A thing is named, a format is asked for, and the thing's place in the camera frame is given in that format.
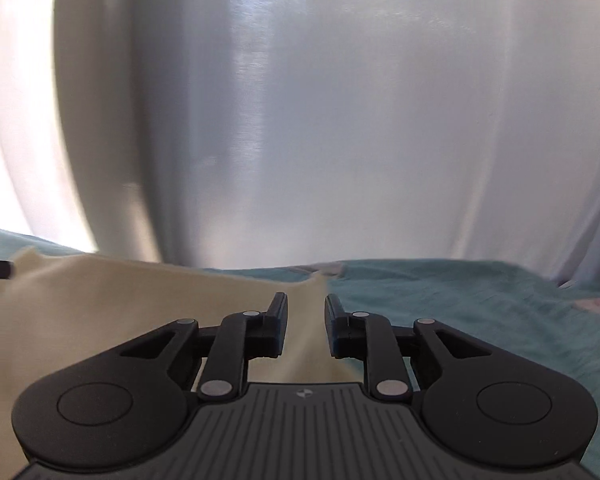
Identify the cream knit sweater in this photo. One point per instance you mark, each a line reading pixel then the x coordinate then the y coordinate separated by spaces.
pixel 105 310

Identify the teal printed bed sheet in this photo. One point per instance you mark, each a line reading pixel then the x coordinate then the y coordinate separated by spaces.
pixel 505 310

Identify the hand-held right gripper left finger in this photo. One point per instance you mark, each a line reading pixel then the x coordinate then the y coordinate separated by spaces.
pixel 279 332

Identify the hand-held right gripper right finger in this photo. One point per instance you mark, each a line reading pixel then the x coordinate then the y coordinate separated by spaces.
pixel 336 332

